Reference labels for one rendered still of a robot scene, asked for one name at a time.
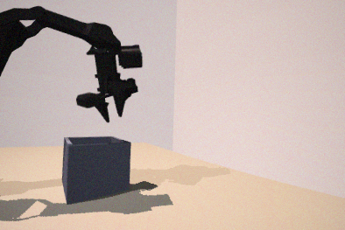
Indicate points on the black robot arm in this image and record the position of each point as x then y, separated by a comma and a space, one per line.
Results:
100, 36

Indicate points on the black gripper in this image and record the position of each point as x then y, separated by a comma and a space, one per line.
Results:
89, 100

